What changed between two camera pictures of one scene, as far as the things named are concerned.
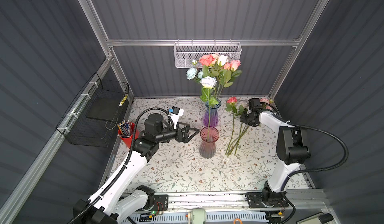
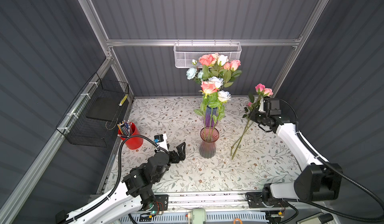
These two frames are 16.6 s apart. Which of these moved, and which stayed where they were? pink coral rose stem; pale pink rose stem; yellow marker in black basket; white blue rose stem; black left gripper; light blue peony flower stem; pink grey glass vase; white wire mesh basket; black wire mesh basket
Moved: white blue rose stem; pale pink rose stem; black left gripper
Stayed: pink grey glass vase; yellow marker in black basket; white wire mesh basket; black wire mesh basket; light blue peony flower stem; pink coral rose stem
